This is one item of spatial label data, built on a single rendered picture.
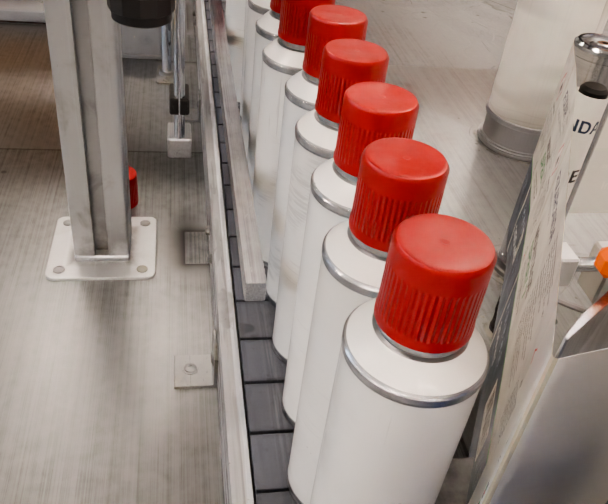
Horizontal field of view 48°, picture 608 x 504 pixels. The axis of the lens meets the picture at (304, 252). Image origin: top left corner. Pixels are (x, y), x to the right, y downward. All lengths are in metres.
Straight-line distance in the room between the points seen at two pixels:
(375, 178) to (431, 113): 0.55
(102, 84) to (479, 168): 0.38
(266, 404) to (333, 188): 0.17
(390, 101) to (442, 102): 0.53
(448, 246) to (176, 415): 0.30
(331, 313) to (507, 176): 0.45
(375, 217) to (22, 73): 0.74
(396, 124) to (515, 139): 0.45
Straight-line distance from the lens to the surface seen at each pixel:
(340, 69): 0.34
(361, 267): 0.26
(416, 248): 0.21
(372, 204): 0.25
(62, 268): 0.60
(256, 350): 0.45
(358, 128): 0.29
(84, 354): 0.53
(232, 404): 0.43
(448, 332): 0.22
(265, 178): 0.48
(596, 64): 0.48
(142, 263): 0.60
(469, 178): 0.68
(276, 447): 0.41
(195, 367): 0.50
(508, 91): 0.72
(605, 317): 0.25
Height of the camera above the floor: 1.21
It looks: 37 degrees down
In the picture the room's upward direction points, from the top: 8 degrees clockwise
